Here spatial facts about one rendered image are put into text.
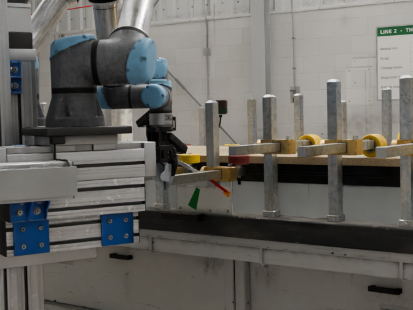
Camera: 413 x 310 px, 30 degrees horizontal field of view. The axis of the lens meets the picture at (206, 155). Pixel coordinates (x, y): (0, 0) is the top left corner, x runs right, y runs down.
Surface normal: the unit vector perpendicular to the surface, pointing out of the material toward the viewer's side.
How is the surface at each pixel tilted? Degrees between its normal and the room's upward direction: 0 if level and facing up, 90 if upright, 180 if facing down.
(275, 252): 90
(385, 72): 90
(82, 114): 72
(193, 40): 90
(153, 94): 90
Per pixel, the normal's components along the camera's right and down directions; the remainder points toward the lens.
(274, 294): -0.60, 0.07
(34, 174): 0.49, 0.04
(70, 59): -0.07, 0.01
